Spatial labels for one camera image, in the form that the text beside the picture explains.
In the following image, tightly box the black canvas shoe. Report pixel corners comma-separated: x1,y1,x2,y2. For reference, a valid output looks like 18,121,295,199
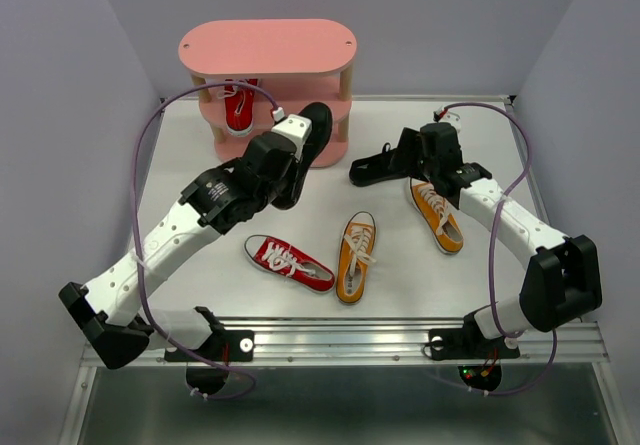
271,102,333,210
349,142,416,187

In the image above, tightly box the red sneaker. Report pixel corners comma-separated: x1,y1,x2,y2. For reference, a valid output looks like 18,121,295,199
243,234,335,293
217,86,255,137

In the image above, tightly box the orange sneaker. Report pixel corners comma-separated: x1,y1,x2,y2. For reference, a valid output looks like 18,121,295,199
408,178,464,255
335,211,377,305

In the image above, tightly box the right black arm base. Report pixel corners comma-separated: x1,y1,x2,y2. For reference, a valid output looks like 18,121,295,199
421,313,520,393

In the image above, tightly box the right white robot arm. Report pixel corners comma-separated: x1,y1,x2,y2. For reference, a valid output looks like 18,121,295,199
390,122,602,355

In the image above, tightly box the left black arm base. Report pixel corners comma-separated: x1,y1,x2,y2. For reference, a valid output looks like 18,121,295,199
164,306,257,401

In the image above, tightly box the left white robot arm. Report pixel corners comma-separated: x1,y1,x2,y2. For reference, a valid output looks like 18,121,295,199
59,124,310,369

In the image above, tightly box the pink three-tier shoe shelf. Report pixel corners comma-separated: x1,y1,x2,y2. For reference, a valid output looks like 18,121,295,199
179,18,357,168

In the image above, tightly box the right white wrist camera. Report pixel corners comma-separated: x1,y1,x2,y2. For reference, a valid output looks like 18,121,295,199
433,107,462,133

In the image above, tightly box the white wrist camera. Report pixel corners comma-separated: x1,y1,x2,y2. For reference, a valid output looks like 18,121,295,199
271,107,312,148
433,107,462,133

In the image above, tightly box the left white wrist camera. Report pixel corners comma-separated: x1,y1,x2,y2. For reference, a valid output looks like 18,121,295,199
271,107,312,148

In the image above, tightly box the aluminium front rail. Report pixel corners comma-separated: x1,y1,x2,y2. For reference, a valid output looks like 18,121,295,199
82,317,611,366

